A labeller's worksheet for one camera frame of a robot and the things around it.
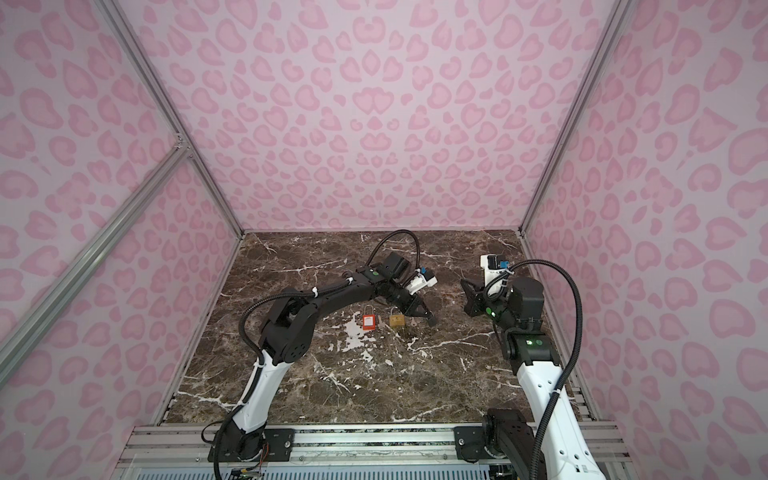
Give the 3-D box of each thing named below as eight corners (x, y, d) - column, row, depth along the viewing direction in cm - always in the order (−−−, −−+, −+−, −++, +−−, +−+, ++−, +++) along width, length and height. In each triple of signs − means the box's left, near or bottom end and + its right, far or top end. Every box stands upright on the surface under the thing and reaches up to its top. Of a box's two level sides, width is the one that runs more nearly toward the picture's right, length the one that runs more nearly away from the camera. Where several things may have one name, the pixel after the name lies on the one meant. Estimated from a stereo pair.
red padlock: (362, 330, 95) (361, 327, 94) (363, 307, 100) (363, 304, 99) (376, 330, 95) (376, 327, 94) (377, 307, 100) (377, 304, 99)
